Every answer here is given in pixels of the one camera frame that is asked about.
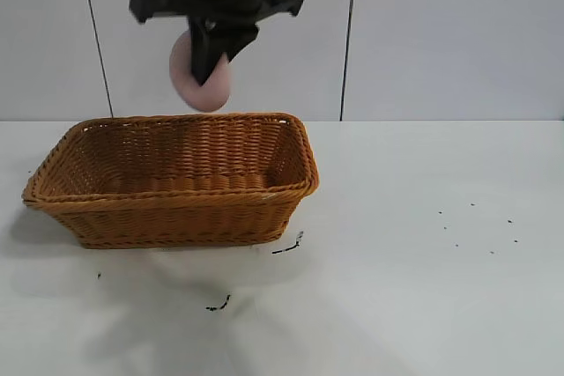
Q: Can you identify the brown woven wicker basket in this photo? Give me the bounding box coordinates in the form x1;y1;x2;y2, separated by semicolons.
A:
21;112;321;250

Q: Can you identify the pink peach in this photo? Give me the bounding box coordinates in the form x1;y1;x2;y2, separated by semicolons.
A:
168;31;232;113

